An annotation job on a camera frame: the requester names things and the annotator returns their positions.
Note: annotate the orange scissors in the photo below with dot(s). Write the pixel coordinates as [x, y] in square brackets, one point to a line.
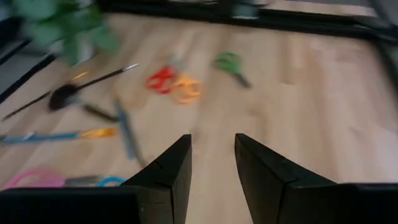
[183, 80]

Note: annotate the teal paintbrush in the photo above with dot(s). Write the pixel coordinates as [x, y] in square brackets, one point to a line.
[128, 133]

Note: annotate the red scissors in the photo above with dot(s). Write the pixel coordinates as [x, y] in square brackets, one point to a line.
[161, 74]

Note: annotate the pink scissors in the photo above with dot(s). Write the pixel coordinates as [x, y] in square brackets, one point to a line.
[37, 179]

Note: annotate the green scissors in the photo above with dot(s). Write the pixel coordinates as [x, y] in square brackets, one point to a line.
[230, 62]

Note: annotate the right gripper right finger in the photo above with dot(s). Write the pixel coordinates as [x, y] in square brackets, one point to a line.
[267, 186]

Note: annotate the blue scissors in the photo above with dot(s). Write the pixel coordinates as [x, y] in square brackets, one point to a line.
[109, 179]

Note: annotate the green leafy plant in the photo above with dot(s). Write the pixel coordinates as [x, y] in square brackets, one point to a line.
[71, 31]

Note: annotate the large fluffy black brush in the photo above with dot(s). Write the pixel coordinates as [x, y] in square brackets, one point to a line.
[62, 97]

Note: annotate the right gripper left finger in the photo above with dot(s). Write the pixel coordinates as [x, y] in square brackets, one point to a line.
[168, 186]

